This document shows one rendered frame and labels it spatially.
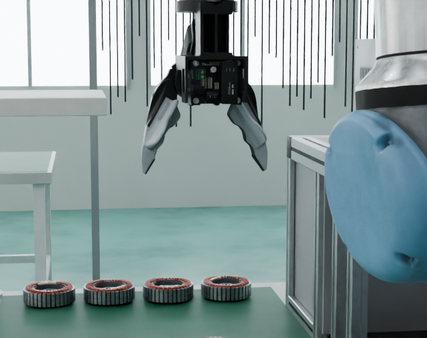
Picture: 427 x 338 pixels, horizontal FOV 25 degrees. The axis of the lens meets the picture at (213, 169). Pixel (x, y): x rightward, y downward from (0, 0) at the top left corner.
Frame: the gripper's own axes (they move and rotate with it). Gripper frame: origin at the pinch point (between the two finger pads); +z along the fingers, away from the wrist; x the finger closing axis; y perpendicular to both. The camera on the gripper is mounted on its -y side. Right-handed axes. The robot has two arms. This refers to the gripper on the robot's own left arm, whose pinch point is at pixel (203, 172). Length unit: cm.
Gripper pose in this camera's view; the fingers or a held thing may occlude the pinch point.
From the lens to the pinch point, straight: 116.3
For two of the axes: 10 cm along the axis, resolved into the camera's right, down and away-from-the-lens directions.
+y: 2.1, 1.2, -9.7
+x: 9.8, -0.3, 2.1
